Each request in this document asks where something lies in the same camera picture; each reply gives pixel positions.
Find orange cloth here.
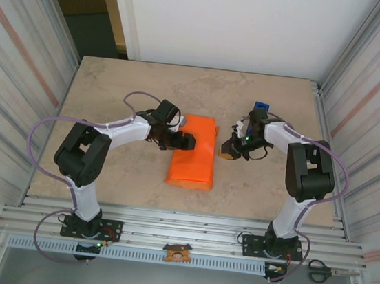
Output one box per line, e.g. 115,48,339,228
163,111,222,193

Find blue tape dispenser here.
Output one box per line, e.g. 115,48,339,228
252,100,272,113

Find brown toy figure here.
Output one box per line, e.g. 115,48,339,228
161,241,194,265

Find black controller board yellow plug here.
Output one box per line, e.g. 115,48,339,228
262,261,289,284

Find black controller board green light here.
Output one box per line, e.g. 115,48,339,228
72,239,109,265

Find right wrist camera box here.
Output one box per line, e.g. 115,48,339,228
232,118,250,140

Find aluminium extrusion frame rails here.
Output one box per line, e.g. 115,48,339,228
0,189,373,279

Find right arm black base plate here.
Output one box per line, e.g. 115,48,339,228
240,232,305,264

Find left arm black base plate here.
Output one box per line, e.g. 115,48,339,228
59,214,124,244

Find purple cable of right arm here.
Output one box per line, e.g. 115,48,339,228
223,109,357,284

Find perforated grey cable duct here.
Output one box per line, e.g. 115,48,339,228
6,230,268,278

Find corrugated translucent enclosure panel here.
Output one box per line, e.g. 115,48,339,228
297,0,380,284
0,0,89,272

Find black handled scissors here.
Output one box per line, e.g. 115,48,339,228
306,259,363,284

